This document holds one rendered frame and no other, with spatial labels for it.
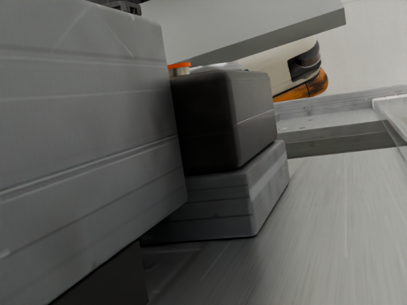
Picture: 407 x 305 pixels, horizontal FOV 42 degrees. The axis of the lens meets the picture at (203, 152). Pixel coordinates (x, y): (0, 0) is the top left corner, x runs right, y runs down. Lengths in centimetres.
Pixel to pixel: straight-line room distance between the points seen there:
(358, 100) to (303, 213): 50
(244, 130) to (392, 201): 5
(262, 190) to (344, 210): 3
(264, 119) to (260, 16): 85
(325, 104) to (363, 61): 114
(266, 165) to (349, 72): 160
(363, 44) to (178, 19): 88
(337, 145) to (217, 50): 41
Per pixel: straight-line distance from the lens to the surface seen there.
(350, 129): 47
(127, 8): 74
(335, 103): 66
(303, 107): 66
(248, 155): 16
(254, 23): 102
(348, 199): 18
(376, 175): 22
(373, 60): 179
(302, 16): 101
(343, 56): 182
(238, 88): 15
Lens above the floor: 120
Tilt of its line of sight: 47 degrees down
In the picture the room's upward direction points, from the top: 25 degrees counter-clockwise
